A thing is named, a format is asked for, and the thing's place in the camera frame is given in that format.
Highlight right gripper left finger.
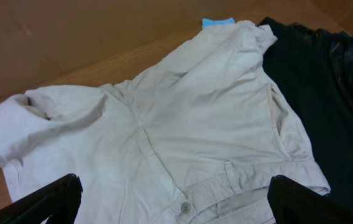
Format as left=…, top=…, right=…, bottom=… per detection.
left=0, top=174, right=83, bottom=224

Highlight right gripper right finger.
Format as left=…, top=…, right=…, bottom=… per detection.
left=267, top=175, right=353, bottom=224

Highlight beige khaki shorts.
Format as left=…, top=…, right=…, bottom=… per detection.
left=0, top=21, right=331, bottom=223

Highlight black garment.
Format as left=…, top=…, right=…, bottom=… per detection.
left=262, top=17, right=353, bottom=212

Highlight light blue cloth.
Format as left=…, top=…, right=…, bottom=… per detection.
left=202, top=17, right=236, bottom=29

